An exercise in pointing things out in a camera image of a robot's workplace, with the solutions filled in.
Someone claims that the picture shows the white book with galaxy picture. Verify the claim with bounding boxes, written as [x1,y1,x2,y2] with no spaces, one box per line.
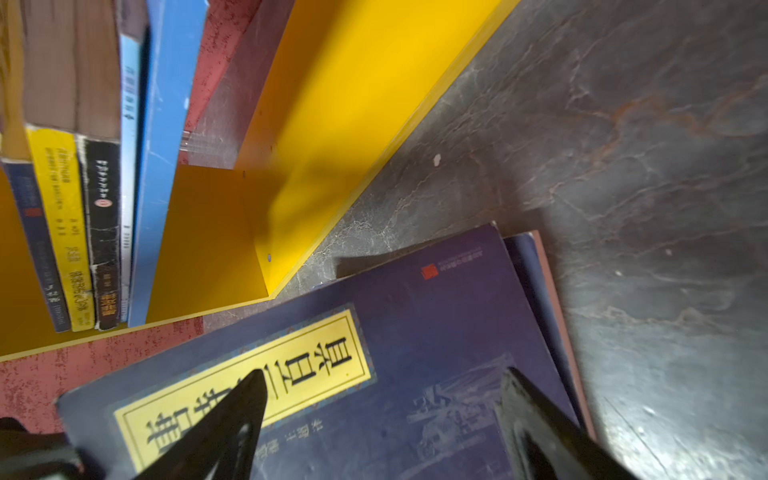
[116,0,148,322]

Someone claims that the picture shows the yellow book with cartoon figure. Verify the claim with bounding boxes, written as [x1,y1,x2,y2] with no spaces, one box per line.
[0,0,124,333]

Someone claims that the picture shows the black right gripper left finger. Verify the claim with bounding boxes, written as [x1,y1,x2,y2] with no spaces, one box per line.
[137,369,268,479]

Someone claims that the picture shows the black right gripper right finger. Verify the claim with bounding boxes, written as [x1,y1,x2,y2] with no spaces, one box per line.
[495,367,635,479]

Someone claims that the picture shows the yellow pink blue bookshelf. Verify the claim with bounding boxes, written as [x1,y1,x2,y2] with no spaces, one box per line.
[0,0,522,363]

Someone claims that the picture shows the dark blue book yellow label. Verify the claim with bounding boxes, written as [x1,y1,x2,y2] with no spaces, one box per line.
[1,157,71,333]

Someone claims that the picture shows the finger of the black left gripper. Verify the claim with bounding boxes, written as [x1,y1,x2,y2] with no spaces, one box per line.
[1,417,84,479]

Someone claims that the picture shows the black book with yellow text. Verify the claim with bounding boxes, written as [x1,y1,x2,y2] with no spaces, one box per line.
[75,135,121,331]

